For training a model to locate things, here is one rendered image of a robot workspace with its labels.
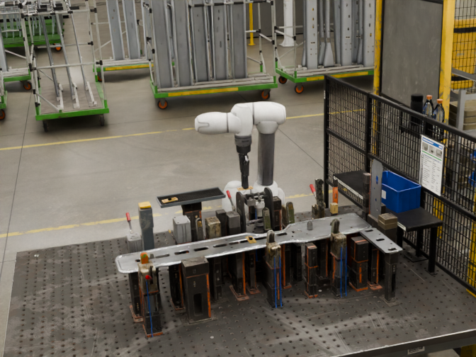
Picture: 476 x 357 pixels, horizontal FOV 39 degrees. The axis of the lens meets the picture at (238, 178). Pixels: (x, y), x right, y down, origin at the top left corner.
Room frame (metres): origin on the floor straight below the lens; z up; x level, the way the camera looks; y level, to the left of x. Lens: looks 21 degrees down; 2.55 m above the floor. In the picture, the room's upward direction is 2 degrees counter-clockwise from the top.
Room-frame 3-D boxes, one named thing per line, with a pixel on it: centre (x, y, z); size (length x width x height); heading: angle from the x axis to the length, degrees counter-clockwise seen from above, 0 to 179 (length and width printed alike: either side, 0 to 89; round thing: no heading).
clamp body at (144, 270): (2.84, 0.45, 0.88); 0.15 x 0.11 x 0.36; 17
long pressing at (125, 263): (3.18, -0.04, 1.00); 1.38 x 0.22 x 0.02; 107
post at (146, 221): (3.36, 0.51, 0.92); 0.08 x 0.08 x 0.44; 17
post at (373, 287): (3.19, -0.71, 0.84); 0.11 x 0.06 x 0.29; 17
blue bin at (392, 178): (3.55, -0.88, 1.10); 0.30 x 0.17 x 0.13; 25
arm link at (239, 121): (3.29, -0.02, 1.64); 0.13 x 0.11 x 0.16; 91
